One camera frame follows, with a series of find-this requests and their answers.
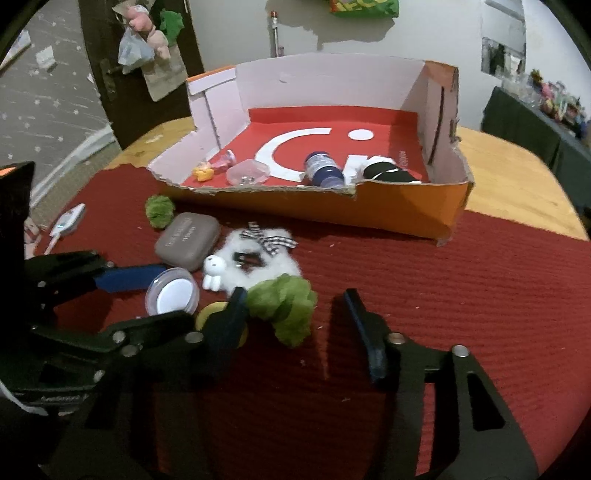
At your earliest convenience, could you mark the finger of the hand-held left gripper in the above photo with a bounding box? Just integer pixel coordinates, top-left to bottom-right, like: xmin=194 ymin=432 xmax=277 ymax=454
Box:
xmin=32 ymin=310 xmax=195 ymax=358
xmin=25 ymin=250 xmax=168 ymax=305

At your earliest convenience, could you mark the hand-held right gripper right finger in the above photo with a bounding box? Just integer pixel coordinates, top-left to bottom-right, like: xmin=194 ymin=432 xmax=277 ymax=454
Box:
xmin=344 ymin=289 xmax=539 ymax=480

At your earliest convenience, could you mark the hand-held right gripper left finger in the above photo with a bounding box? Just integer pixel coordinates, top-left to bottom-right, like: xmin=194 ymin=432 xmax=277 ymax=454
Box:
xmin=51 ymin=287 xmax=250 ymax=480

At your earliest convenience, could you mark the yellow bottle cap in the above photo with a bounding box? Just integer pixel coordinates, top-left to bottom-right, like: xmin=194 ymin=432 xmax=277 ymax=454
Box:
xmin=194 ymin=301 xmax=250 ymax=347

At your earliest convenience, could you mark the green plush toy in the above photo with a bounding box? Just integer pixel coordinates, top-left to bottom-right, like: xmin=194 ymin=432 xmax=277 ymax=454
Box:
xmin=145 ymin=195 xmax=176 ymax=229
xmin=246 ymin=274 xmax=318 ymax=348

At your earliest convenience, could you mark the grey hard case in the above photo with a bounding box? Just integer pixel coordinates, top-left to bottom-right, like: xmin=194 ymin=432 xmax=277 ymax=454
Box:
xmin=154 ymin=212 xmax=221 ymax=271

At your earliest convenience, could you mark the white fluffy plush keychain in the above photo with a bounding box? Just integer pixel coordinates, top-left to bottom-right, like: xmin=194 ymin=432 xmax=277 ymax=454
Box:
xmin=202 ymin=222 xmax=303 ymax=296

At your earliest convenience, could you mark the pink doll figurine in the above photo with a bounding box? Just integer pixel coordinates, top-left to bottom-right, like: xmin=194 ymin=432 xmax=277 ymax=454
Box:
xmin=191 ymin=151 xmax=238 ymax=182

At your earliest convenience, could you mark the orange cardboard box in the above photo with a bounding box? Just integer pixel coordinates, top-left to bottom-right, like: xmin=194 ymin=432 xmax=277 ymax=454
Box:
xmin=147 ymin=53 xmax=475 ymax=247

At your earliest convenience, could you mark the clear plastic box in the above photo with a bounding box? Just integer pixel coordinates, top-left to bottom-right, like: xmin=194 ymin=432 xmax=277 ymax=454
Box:
xmin=226 ymin=159 xmax=271 ymax=186

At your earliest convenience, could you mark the purple bottle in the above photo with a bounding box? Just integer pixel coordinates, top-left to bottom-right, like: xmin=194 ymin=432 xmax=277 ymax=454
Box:
xmin=303 ymin=151 xmax=346 ymax=188

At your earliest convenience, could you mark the black and white cloth bundle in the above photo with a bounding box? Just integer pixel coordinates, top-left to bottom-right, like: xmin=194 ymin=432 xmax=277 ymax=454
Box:
xmin=344 ymin=156 xmax=428 ymax=185

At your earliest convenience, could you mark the white electronic device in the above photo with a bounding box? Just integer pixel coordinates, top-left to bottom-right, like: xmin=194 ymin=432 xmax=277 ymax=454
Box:
xmin=50 ymin=203 xmax=87 ymax=238

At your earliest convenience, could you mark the red knitted mat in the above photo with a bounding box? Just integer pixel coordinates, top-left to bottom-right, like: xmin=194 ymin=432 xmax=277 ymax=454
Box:
xmin=28 ymin=166 xmax=591 ymax=478

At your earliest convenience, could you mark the beige hanging organizer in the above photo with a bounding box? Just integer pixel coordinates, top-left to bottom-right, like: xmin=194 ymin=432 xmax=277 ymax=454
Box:
xmin=143 ymin=44 xmax=188 ymax=102

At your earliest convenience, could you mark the clear plastic bag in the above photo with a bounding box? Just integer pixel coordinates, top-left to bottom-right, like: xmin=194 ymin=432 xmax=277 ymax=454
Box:
xmin=117 ymin=28 xmax=155 ymax=72

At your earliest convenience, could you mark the green hanging plush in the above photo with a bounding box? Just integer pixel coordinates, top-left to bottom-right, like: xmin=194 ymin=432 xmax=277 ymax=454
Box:
xmin=159 ymin=9 xmax=185 ymax=47

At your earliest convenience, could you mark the pink hanging plush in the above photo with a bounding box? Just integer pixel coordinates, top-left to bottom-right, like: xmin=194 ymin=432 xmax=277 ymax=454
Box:
xmin=124 ymin=4 xmax=171 ymax=60

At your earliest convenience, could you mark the dark green covered table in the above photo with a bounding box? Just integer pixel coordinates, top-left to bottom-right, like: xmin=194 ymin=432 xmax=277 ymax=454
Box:
xmin=481 ymin=85 xmax=591 ymax=217

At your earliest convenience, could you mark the pile of small desk items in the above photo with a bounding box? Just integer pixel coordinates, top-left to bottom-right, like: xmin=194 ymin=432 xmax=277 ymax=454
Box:
xmin=508 ymin=69 xmax=591 ymax=139

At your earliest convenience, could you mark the green tote bag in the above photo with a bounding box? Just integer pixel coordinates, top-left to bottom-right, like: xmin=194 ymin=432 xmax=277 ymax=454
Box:
xmin=329 ymin=0 xmax=400 ymax=19

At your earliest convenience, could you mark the door handle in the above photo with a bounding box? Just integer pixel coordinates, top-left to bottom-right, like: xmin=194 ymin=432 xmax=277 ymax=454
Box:
xmin=99 ymin=59 xmax=122 ymax=97

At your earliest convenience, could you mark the wall mirror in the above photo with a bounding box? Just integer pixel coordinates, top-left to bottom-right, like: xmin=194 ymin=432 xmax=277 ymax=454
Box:
xmin=480 ymin=0 xmax=527 ymax=77

